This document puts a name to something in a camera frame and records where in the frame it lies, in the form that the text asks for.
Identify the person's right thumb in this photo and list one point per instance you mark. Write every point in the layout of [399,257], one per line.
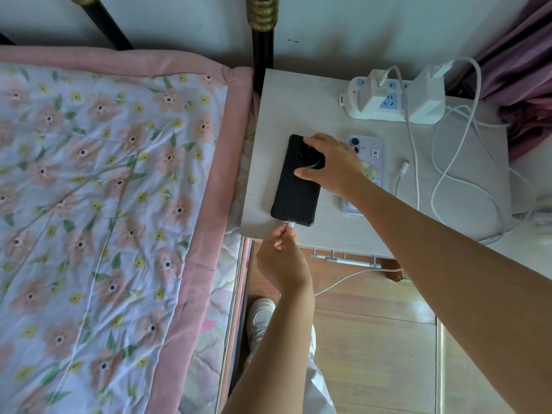
[307,172]

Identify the purple smartphone with clear case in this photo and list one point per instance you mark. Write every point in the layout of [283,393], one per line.
[376,153]

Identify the white power strip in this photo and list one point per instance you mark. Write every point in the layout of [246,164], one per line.
[351,103]

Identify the black smartphone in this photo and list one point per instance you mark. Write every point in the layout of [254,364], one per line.
[295,198]

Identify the large white charger adapter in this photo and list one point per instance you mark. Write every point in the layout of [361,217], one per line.
[427,99]

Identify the person's white trousers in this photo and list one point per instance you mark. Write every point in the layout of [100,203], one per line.
[319,390]

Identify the white wooden bedside table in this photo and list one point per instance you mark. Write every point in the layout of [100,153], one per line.
[302,103]

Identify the black and brass bed frame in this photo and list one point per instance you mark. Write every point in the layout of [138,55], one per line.
[263,51]

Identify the person's right forearm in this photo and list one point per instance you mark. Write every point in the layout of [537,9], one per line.
[453,280]

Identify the white sneaker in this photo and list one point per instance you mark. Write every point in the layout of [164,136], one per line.
[261,319]

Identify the person's left thumb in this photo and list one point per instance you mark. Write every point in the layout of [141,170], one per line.
[292,240]

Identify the floral quilt with pink border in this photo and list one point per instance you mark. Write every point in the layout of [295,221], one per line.
[108,211]

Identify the pink floral mattress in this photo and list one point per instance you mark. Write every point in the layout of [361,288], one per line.
[211,340]

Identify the metal hook rail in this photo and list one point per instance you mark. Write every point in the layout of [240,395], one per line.
[351,262]

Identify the small white charger adapter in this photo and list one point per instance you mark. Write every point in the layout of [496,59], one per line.
[375,96]

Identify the person's left hand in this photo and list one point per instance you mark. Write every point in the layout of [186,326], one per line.
[282,265]

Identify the person's left forearm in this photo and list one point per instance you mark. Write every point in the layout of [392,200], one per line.
[276,353]

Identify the purple curtain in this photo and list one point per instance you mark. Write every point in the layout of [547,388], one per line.
[517,68]

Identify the person's right hand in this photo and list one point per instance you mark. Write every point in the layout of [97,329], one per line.
[340,168]

